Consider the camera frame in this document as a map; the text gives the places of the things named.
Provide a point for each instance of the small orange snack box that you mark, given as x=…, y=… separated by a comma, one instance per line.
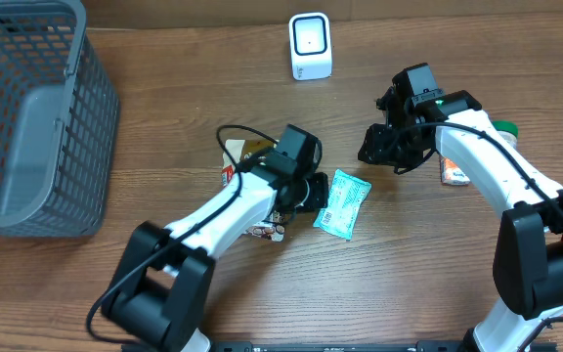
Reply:
x=451, y=174

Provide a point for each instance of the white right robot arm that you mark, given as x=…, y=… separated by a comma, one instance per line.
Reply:
x=528, y=262

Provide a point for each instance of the beige nut snack bag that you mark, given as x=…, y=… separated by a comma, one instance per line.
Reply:
x=271, y=228

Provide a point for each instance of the grey plastic basket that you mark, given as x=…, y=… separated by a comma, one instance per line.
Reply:
x=59, y=114

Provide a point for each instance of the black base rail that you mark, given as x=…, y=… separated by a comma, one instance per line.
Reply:
x=420, y=346

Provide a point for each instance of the teal snack packet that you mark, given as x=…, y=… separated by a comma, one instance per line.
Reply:
x=346, y=195

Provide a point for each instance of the green-lidded sauce jar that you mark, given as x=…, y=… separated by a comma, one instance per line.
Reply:
x=508, y=131

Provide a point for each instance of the red snack stick wrapper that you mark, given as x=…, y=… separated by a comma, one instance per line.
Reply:
x=227, y=175

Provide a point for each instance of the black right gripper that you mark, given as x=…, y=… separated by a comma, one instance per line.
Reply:
x=379, y=145

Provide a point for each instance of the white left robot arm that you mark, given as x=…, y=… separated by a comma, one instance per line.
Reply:
x=161, y=283

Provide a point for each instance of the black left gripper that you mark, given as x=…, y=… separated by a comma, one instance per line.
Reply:
x=318, y=192

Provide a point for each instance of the white barcode scanner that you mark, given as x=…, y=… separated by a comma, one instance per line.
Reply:
x=310, y=46

